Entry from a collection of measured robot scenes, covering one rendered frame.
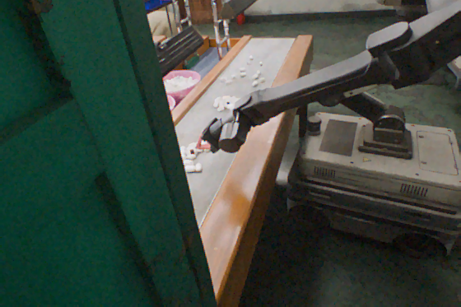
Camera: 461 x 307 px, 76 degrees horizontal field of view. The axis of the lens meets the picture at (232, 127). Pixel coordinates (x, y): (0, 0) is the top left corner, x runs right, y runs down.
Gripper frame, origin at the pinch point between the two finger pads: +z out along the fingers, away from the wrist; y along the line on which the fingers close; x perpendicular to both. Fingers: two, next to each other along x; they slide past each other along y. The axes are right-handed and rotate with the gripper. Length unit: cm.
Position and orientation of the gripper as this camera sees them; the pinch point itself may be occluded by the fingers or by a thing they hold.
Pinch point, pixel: (199, 146)
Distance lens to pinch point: 94.6
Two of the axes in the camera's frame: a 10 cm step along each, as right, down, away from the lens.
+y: -3.2, 5.5, -7.7
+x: 6.9, 7.0, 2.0
